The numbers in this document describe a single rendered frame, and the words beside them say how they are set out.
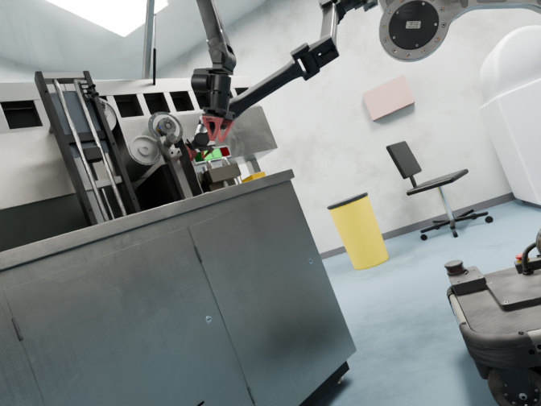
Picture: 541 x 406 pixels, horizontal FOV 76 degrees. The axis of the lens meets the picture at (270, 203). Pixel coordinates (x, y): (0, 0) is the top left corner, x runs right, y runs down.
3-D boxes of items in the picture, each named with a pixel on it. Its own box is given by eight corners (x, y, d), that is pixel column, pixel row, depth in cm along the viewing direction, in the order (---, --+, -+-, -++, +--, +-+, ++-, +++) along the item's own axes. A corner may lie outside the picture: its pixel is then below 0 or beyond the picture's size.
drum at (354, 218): (391, 251, 333) (367, 190, 335) (394, 261, 296) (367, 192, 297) (352, 263, 345) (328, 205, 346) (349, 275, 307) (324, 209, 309)
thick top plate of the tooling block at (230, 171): (212, 182, 150) (208, 169, 150) (176, 205, 180) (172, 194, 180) (241, 174, 160) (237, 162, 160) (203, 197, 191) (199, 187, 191)
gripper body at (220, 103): (201, 113, 109) (204, 88, 107) (217, 117, 118) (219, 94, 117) (220, 114, 106) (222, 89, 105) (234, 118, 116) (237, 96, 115)
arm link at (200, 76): (222, 49, 104) (235, 57, 113) (189, 48, 108) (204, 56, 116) (218, 90, 106) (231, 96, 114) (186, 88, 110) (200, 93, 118)
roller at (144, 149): (136, 166, 135) (125, 137, 135) (118, 184, 154) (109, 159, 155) (164, 160, 143) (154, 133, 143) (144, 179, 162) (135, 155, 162)
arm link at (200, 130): (232, 121, 136) (219, 103, 131) (229, 138, 128) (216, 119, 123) (207, 134, 141) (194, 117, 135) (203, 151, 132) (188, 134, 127)
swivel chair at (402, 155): (480, 214, 343) (443, 124, 345) (502, 223, 284) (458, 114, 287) (417, 234, 360) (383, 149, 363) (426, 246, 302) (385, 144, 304)
